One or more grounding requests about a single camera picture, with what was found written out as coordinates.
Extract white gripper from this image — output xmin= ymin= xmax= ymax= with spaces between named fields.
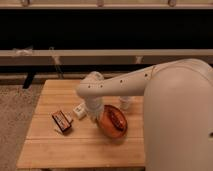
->
xmin=85 ymin=97 xmax=104 ymax=122

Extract orange ceramic bowl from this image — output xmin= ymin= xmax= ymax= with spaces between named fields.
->
xmin=97 ymin=105 xmax=128 ymax=139

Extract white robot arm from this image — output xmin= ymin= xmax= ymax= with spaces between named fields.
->
xmin=76 ymin=59 xmax=213 ymax=171

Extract white rectangular box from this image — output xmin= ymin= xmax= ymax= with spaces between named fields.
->
xmin=73 ymin=103 xmax=86 ymax=119

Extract dark brown snack box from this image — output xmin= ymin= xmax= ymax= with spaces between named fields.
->
xmin=52 ymin=111 xmax=71 ymax=133

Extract wooden table board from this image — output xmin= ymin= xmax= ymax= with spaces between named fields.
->
xmin=17 ymin=80 xmax=145 ymax=169

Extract long wooden rail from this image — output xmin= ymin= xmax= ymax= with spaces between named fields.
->
xmin=0 ymin=49 xmax=213 ymax=66

